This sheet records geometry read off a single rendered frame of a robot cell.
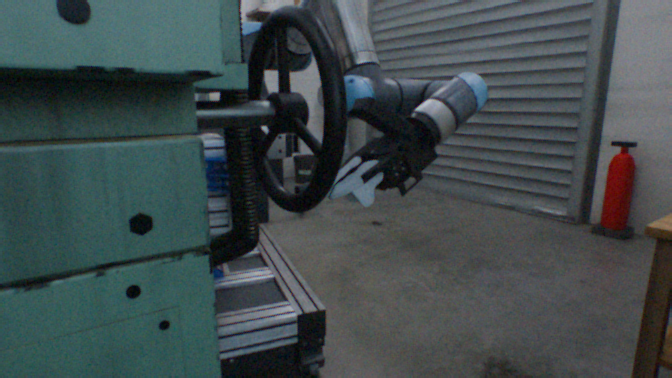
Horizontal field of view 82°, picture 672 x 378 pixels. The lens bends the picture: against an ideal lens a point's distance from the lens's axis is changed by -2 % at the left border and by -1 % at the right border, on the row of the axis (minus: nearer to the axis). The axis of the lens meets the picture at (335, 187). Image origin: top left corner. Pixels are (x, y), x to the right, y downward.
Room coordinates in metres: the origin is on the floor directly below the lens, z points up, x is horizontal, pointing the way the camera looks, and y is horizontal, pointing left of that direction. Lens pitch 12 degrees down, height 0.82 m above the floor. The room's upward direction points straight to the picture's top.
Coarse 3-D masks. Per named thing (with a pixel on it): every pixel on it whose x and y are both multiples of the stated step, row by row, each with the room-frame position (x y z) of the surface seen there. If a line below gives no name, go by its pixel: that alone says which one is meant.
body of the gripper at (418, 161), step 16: (432, 128) 0.65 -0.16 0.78; (368, 144) 0.65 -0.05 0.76; (384, 144) 0.63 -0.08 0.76; (400, 144) 0.61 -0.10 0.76; (416, 144) 0.66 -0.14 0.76; (432, 144) 0.66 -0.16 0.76; (368, 160) 0.63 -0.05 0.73; (400, 160) 0.62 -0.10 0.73; (416, 160) 0.63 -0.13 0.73; (432, 160) 0.67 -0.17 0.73; (384, 176) 0.63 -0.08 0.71; (400, 176) 0.62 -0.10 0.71; (416, 176) 0.63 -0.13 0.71; (400, 192) 0.61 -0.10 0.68
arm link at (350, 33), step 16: (320, 0) 0.80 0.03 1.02; (336, 0) 0.77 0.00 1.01; (352, 0) 0.77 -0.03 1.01; (336, 16) 0.76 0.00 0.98; (352, 16) 0.75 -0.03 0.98; (336, 32) 0.75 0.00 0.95; (352, 32) 0.74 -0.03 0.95; (368, 32) 0.76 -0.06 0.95; (352, 48) 0.73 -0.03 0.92; (368, 48) 0.74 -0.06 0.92; (352, 64) 0.72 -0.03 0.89; (368, 64) 0.72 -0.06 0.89; (352, 80) 0.69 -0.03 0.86; (368, 80) 0.70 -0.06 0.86; (384, 80) 0.73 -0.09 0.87; (352, 96) 0.68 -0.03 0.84; (368, 96) 0.69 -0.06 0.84; (384, 96) 0.71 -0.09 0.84; (400, 96) 0.73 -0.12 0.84
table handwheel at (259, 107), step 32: (320, 32) 0.48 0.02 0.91; (256, 64) 0.65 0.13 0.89; (288, 64) 0.58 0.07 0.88; (320, 64) 0.47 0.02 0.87; (256, 96) 0.67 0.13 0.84; (288, 96) 0.56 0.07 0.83; (224, 128) 0.52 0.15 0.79; (256, 128) 0.67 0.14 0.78; (288, 128) 0.55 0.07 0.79; (256, 160) 0.65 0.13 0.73; (320, 160) 0.47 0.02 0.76; (288, 192) 0.57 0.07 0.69; (320, 192) 0.48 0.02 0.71
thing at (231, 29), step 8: (224, 0) 0.48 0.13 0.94; (232, 0) 0.48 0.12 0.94; (224, 8) 0.48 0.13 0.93; (232, 8) 0.48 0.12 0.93; (224, 16) 0.48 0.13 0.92; (232, 16) 0.48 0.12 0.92; (224, 24) 0.48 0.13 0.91; (232, 24) 0.48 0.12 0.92; (224, 32) 0.48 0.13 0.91; (232, 32) 0.48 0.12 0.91; (224, 40) 0.48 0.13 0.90; (232, 40) 0.48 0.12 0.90; (224, 48) 0.48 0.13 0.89; (232, 48) 0.48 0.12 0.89; (240, 48) 0.49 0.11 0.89; (224, 56) 0.48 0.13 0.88; (232, 56) 0.48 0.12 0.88; (240, 56) 0.49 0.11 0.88
